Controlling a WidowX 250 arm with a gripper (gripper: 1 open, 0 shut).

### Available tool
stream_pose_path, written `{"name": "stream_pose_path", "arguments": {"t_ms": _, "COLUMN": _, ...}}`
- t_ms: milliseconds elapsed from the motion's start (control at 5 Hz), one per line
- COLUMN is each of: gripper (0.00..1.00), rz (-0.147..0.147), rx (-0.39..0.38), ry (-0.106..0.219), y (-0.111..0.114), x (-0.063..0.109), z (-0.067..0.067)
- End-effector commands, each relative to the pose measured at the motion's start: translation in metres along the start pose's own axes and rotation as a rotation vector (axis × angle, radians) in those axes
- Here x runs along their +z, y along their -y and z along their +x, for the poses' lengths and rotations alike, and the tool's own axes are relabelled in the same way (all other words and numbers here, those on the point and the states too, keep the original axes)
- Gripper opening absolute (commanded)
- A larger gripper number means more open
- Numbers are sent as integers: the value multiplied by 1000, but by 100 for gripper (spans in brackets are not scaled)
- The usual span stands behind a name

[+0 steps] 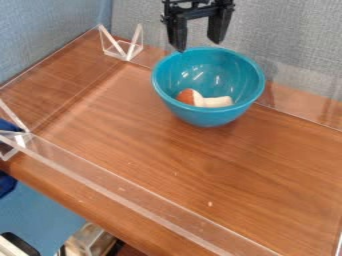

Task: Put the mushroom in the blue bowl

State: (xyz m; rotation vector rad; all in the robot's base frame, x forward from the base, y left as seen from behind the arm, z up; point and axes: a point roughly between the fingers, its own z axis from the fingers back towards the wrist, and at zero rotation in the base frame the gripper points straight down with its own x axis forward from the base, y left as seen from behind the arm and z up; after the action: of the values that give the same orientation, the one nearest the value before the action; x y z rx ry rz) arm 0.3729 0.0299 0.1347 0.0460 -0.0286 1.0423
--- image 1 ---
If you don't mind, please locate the clear acrylic barrier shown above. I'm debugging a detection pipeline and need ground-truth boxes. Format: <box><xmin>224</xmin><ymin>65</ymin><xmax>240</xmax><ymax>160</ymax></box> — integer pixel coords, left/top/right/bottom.
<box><xmin>132</xmin><ymin>47</ymin><xmax>342</xmax><ymax>131</ymax></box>
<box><xmin>0</xmin><ymin>100</ymin><xmax>278</xmax><ymax>256</ymax></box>

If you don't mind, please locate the metal frame under table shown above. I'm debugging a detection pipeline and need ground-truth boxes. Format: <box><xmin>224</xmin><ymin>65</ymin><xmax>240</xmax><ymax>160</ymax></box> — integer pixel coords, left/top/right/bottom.
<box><xmin>54</xmin><ymin>222</ymin><xmax>117</xmax><ymax>256</ymax></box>

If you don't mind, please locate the blue fabric object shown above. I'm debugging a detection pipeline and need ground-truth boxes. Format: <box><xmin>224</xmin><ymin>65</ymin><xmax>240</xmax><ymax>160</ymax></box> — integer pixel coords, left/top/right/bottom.
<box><xmin>0</xmin><ymin>118</ymin><xmax>22</xmax><ymax>200</ymax></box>

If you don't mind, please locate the black white object bottom-left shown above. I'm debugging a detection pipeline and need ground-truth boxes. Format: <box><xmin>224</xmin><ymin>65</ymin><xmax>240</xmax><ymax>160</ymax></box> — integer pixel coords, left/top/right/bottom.
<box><xmin>0</xmin><ymin>232</ymin><xmax>41</xmax><ymax>256</ymax></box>

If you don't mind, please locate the clear acrylic front barrier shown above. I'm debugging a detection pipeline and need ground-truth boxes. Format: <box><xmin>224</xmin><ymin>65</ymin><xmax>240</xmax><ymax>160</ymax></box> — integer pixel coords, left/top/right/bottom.
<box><xmin>0</xmin><ymin>100</ymin><xmax>278</xmax><ymax>256</ymax></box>

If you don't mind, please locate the clear acrylic back barrier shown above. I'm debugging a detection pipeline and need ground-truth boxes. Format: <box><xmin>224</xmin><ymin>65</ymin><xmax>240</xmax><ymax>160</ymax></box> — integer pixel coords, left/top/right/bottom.
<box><xmin>132</xmin><ymin>47</ymin><xmax>342</xmax><ymax>131</ymax></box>

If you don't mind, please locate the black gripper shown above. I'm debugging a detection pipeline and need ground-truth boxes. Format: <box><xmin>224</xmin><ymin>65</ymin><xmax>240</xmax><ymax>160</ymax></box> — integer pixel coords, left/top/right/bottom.
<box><xmin>160</xmin><ymin>0</ymin><xmax>235</xmax><ymax>52</ymax></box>

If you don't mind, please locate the blue bowl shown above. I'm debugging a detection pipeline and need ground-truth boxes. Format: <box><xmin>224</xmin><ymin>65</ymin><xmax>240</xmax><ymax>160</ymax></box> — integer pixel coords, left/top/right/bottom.
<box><xmin>151</xmin><ymin>47</ymin><xmax>266</xmax><ymax>127</ymax></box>

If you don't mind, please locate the white brown-capped toy mushroom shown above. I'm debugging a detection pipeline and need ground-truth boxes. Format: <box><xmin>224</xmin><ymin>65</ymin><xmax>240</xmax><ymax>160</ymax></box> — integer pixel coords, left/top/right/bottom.
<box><xmin>176</xmin><ymin>88</ymin><xmax>232</xmax><ymax>108</ymax></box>

